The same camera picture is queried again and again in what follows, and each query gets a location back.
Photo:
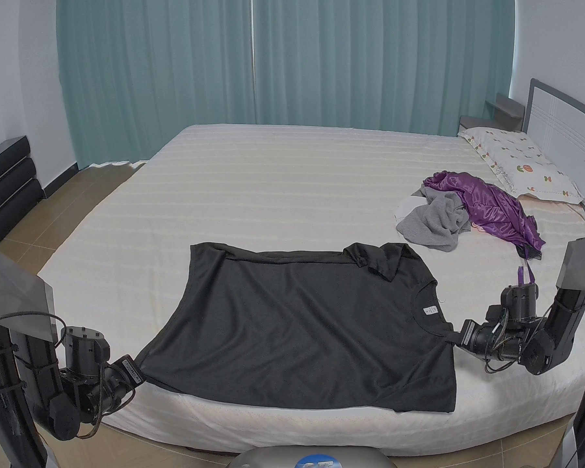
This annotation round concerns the grey bedside table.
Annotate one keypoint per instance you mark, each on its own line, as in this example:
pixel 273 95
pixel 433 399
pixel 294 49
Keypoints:
pixel 504 110

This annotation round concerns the black T-shirt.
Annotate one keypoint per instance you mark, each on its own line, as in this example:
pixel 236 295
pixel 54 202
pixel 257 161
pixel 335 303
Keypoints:
pixel 297 324

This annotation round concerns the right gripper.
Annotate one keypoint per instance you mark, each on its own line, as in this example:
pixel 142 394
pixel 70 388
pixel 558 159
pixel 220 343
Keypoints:
pixel 477 340

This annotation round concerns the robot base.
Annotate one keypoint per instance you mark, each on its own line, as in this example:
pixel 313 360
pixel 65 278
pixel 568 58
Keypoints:
pixel 273 458

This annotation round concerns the pink garment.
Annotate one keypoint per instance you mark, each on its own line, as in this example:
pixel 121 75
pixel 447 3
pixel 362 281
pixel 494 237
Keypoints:
pixel 477 229

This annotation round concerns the bed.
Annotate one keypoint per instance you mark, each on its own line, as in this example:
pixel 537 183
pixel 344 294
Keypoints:
pixel 273 188

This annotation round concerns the black chest of drawers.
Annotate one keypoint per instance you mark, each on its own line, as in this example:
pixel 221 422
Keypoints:
pixel 7 188

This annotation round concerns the purple satin garment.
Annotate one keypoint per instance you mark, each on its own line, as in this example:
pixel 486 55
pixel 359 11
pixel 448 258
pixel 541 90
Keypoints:
pixel 492 203

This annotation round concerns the grey knit garment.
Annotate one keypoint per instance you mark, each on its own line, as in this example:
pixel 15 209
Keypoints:
pixel 434 222

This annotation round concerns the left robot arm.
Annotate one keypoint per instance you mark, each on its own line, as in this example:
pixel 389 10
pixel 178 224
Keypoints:
pixel 9 373

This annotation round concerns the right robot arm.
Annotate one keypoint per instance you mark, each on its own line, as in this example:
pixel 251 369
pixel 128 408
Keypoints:
pixel 565 315

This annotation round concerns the white garment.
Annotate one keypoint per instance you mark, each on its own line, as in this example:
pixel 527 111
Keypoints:
pixel 407 207

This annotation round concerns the white printed pillow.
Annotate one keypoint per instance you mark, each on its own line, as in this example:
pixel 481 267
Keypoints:
pixel 521 161

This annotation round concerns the blue-green curtain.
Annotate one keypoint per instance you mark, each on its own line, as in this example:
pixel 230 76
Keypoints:
pixel 156 66
pixel 385 51

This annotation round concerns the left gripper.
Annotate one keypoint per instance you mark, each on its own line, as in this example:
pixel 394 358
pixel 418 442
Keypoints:
pixel 122 383

